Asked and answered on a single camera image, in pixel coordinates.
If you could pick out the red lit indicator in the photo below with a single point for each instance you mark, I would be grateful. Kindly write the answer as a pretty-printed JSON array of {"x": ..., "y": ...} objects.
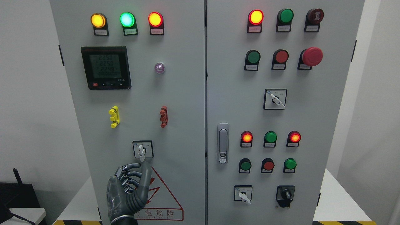
[
  {"x": 246, "y": 139},
  {"x": 293, "y": 139}
]

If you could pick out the grey cabinet door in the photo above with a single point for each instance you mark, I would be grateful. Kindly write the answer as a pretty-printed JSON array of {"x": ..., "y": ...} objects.
[
  {"x": 179, "y": 148},
  {"x": 236, "y": 96}
]

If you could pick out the black digital power meter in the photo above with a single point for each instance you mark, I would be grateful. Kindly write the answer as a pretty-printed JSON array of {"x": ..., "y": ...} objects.
[{"x": 106, "y": 68}]

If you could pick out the red indicator light right door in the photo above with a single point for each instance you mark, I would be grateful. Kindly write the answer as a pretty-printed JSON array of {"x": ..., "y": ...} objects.
[{"x": 254, "y": 22}]

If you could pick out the red indicator light top left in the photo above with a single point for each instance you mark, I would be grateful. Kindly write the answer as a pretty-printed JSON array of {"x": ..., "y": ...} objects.
[{"x": 156, "y": 23}]

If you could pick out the silver door lock handle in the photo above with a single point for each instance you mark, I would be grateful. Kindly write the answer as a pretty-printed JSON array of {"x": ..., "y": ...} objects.
[{"x": 222, "y": 142}]

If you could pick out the green push button top row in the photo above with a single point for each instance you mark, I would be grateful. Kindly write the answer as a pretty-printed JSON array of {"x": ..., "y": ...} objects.
[{"x": 284, "y": 20}]

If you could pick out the red lit indicator lower left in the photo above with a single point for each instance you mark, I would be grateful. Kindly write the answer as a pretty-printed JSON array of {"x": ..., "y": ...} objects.
[{"x": 246, "y": 139}]

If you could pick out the black rotary knob switch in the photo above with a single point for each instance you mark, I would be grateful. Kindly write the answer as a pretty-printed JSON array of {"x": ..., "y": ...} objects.
[{"x": 285, "y": 195}]

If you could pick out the grey cabinet left door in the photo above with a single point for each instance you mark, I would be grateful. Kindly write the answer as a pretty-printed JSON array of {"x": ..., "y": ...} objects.
[{"x": 179, "y": 148}]

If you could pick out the white rotary switch bottom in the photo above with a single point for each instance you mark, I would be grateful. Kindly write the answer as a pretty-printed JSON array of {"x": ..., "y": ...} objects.
[{"x": 243, "y": 193}]

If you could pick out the grey cabinet right door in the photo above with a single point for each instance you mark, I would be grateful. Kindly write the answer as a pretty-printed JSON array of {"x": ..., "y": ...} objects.
[{"x": 236, "y": 96}]

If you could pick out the white rotary switch upper right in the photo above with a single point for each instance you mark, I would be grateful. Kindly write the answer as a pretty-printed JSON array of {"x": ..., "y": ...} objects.
[{"x": 275, "y": 99}]

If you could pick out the white rotary switch door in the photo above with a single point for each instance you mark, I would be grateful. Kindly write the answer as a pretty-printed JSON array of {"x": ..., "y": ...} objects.
[{"x": 143, "y": 149}]

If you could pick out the robot forearm wrist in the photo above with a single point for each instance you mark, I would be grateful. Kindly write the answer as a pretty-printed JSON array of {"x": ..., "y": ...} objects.
[{"x": 124, "y": 220}]

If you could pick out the yellow indicator light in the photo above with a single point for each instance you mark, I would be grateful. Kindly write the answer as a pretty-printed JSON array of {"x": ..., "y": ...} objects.
[{"x": 100, "y": 24}]

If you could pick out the white box bottom left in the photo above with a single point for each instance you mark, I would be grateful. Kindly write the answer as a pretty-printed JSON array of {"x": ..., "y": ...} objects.
[{"x": 36, "y": 215}]

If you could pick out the green indicator lower middle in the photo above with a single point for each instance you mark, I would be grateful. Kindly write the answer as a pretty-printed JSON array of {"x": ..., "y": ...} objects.
[{"x": 270, "y": 139}]

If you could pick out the red terminal clip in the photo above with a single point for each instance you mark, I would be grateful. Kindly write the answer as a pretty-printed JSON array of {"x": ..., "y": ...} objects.
[{"x": 163, "y": 116}]

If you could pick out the yellow terminal clip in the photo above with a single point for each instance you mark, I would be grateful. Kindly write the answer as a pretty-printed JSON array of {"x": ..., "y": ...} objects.
[{"x": 114, "y": 116}]

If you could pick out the red electric hazard warning sticker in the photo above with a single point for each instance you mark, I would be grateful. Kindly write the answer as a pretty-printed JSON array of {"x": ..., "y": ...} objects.
[{"x": 161, "y": 205}]

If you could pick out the red push button second row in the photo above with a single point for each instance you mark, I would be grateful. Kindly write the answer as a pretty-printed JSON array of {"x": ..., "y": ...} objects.
[{"x": 279, "y": 59}]

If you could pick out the green push button lower right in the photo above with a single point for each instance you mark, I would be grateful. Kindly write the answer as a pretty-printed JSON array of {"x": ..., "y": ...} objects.
[{"x": 289, "y": 166}]

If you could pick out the red lit indicator lower right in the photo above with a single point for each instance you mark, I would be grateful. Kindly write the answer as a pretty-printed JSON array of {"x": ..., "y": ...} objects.
[{"x": 293, "y": 139}]

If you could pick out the green push button second row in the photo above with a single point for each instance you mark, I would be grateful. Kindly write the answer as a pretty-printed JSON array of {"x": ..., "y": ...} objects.
[{"x": 252, "y": 59}]

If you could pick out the small clear bulb light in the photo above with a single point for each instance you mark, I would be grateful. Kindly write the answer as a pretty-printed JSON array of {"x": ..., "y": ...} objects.
[{"x": 159, "y": 68}]

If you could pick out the red emergency stop button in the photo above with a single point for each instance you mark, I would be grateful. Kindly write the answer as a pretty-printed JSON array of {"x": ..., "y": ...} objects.
[{"x": 309, "y": 58}]

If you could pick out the red push button lower middle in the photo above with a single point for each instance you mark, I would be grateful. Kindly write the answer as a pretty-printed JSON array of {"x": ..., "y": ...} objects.
[{"x": 267, "y": 165}]

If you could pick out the black device with antenna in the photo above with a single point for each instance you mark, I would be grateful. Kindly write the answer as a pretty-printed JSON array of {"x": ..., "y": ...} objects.
[{"x": 18, "y": 195}]

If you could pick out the dark red buzzer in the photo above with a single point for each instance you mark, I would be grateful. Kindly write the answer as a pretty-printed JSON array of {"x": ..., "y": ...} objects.
[{"x": 313, "y": 19}]

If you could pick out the white rotary switch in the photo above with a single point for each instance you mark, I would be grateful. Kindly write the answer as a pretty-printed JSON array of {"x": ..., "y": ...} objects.
[
  {"x": 275, "y": 99},
  {"x": 243, "y": 193}
]

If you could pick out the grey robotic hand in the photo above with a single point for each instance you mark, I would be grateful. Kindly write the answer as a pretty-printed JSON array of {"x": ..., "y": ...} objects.
[{"x": 127, "y": 191}]

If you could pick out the green push button lower left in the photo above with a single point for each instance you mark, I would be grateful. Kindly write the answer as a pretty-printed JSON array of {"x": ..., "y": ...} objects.
[{"x": 244, "y": 165}]

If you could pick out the green indicator light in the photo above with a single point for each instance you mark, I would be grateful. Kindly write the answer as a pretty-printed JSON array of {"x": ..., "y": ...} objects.
[{"x": 128, "y": 23}]

